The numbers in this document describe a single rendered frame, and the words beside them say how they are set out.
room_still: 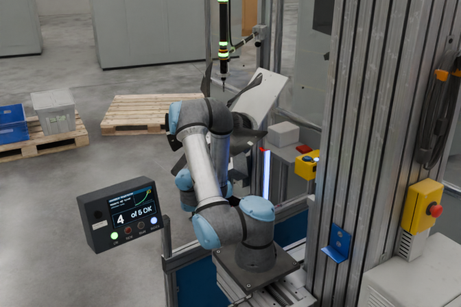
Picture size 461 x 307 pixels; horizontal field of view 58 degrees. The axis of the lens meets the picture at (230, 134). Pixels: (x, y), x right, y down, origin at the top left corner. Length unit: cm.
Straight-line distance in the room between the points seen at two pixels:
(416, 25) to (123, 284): 247
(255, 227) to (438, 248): 54
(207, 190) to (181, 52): 644
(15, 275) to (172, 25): 533
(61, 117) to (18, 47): 444
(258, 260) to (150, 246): 187
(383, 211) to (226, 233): 48
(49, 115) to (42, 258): 187
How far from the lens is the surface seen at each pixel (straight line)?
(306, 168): 205
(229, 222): 133
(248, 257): 144
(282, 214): 210
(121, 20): 743
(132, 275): 303
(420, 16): 98
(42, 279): 319
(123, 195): 151
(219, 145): 160
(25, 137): 483
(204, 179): 138
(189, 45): 773
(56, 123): 482
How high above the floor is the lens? 205
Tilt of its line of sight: 25 degrees down
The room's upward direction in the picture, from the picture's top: straight up
